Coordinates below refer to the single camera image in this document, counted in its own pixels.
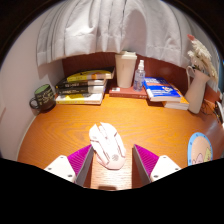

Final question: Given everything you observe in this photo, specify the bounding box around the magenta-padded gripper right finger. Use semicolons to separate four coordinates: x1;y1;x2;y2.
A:
132;143;183;186

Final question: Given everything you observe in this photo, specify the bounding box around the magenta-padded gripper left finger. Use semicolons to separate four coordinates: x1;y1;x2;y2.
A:
43;143;95;188

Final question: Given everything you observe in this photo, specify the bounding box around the pale pink computer mouse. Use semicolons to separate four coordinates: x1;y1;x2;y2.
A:
88;122;127;171

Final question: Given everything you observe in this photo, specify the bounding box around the round cartoon mouse pad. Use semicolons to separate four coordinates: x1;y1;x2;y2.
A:
187;131;214;167

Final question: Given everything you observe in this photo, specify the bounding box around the yellow and white book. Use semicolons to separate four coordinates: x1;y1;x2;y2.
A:
55;92;105;106

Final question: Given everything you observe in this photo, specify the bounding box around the orange book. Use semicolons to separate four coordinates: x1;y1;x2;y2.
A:
162;84;190;111

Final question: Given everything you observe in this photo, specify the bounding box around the dark mug with green inside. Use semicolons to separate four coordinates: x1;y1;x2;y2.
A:
29;83;57;113

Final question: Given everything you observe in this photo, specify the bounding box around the reddish brown book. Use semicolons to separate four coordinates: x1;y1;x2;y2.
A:
108;84;149;100

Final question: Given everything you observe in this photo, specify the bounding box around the blue book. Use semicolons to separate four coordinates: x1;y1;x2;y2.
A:
142;76;183;103

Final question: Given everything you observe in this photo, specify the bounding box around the clear spray bottle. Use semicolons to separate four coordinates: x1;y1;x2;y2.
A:
133;59;147;93

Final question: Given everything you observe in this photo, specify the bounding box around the white pitcher vase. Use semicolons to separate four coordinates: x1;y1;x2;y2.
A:
184;65;211;115

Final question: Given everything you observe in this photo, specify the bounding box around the cream tumbler with lid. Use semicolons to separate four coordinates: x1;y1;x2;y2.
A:
114;50;138;89

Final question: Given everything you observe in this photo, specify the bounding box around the white curtain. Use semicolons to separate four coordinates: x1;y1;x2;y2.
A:
35;0;221;68

